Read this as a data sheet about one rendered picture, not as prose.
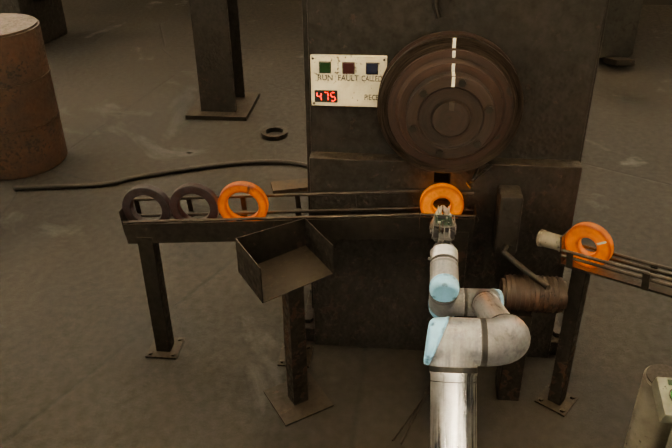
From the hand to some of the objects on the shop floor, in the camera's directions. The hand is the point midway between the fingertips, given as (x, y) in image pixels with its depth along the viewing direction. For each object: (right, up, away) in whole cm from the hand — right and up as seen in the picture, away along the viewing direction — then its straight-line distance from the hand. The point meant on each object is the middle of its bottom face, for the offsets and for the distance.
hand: (442, 209), depth 242 cm
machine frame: (+6, -42, +78) cm, 89 cm away
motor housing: (+33, -71, +26) cm, 82 cm away
